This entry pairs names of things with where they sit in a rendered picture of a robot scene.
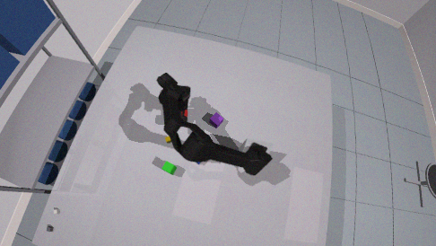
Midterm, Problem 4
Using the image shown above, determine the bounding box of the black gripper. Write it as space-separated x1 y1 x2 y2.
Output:
179 86 190 122

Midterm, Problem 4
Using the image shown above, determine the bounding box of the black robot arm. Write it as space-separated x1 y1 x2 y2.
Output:
157 73 272 175

